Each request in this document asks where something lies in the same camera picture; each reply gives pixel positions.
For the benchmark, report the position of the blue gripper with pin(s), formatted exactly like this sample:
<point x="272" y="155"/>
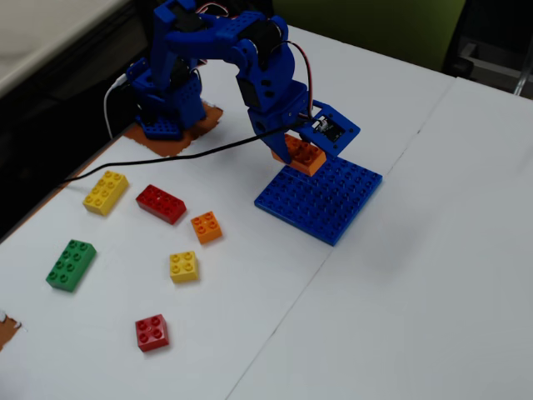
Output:
<point x="266" y="122"/>

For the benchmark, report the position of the orange 2x4 brick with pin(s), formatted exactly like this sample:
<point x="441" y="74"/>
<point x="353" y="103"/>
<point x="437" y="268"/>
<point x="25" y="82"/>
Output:
<point x="305" y="155"/>

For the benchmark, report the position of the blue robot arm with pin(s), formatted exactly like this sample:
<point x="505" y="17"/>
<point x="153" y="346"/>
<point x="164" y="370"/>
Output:
<point x="200" y="39"/>

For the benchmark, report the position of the blue 8x8 stud plate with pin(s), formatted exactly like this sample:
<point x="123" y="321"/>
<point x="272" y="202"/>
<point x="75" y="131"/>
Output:
<point x="316" y="204"/>

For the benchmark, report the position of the brown torn paper patch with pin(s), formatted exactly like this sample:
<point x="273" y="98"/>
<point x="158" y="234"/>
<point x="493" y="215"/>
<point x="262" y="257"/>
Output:
<point x="210" y="118"/>

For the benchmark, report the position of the orange 2x2 brick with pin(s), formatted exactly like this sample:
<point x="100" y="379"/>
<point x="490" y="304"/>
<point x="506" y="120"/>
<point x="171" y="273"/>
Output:
<point x="206" y="227"/>

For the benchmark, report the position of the red 2x4 brick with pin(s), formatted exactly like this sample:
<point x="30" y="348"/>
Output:
<point x="160" y="203"/>

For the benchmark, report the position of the green black office chair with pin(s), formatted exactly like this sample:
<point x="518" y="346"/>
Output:
<point x="366" y="25"/>

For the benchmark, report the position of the yellow 2x2 brick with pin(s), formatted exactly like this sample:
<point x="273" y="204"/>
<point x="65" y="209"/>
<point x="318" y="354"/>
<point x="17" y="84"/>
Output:
<point x="184" y="266"/>

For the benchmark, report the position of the yellow 2x4 brick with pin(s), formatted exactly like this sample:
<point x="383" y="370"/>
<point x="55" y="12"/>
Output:
<point x="104" y="191"/>

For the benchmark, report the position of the red 2x2 brick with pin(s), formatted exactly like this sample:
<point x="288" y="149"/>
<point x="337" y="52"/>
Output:
<point x="152" y="333"/>

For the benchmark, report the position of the green 2x4 brick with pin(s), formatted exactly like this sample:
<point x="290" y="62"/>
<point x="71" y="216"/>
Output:
<point x="70" y="264"/>

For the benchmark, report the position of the white side desk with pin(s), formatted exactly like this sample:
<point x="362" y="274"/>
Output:
<point x="41" y="33"/>

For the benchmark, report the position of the black camera board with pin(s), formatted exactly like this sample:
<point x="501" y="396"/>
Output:
<point x="331" y="128"/>

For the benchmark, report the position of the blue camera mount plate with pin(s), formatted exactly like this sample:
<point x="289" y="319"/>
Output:
<point x="347" y="131"/>

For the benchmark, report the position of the black grey chair frame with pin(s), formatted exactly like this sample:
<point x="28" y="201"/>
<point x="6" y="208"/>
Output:
<point x="491" y="54"/>

